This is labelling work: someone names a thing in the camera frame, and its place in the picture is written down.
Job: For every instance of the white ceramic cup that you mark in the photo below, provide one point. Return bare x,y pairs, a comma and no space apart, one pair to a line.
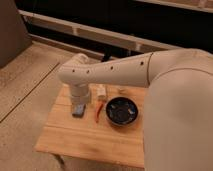
121,90

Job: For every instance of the dark ceramic bowl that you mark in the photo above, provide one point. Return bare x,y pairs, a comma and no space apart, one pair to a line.
121,111

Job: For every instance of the dark couch corner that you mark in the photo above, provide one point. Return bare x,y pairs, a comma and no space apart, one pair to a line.
14,38

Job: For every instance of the white window frame rail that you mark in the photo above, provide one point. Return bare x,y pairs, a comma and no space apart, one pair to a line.
96,34

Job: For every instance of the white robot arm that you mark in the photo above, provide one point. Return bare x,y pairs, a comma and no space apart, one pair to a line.
178,106

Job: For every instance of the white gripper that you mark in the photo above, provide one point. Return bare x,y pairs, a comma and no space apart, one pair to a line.
80,94

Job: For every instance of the wooden table board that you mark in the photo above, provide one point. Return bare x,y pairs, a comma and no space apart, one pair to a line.
83,138

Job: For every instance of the white small bottle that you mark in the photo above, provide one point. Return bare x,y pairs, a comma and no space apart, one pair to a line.
101,92

